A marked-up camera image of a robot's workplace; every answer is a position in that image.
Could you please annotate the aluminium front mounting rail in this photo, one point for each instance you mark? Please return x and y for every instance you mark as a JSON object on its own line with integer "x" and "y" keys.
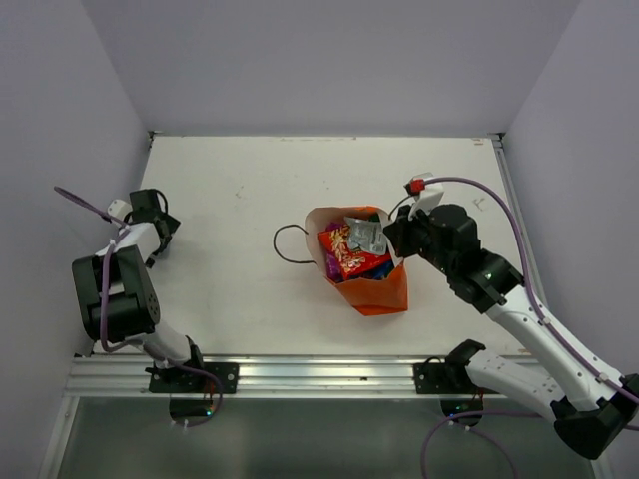
{"x": 258, "y": 377}

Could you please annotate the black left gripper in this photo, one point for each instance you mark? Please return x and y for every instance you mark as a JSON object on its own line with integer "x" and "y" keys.
{"x": 171, "y": 226}

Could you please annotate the purple snack bag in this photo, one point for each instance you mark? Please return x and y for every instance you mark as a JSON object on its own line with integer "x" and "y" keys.
{"x": 333, "y": 271}

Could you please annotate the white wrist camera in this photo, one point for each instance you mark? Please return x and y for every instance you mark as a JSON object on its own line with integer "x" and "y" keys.
{"x": 426, "y": 192}
{"x": 118, "y": 209}

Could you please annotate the orange paper bag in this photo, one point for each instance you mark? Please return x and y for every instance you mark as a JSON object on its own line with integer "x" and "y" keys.
{"x": 368, "y": 297}

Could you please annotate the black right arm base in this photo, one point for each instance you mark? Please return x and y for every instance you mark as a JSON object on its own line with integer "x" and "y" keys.
{"x": 446, "y": 375}

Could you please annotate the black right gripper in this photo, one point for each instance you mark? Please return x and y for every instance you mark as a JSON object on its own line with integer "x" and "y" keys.
{"x": 398, "y": 231}

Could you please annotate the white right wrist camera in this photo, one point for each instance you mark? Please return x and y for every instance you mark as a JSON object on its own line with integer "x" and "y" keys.
{"x": 426, "y": 192}

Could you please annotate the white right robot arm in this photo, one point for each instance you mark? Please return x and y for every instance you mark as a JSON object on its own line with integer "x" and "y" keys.
{"x": 587, "y": 401}

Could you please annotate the red snack packet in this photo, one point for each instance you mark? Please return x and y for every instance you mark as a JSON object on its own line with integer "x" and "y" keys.
{"x": 350, "y": 262}

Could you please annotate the silver grey snack packet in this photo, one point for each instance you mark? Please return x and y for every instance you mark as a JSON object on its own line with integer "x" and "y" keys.
{"x": 366, "y": 236}

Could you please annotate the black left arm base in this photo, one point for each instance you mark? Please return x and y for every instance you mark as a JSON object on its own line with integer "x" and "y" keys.
{"x": 194, "y": 376}

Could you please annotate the aluminium table edge rail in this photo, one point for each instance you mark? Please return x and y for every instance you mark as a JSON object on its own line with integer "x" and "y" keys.
{"x": 498, "y": 147}

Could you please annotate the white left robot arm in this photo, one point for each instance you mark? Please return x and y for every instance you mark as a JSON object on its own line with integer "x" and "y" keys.
{"x": 117, "y": 300}

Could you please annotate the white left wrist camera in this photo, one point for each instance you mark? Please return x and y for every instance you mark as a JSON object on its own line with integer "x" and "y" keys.
{"x": 118, "y": 209}

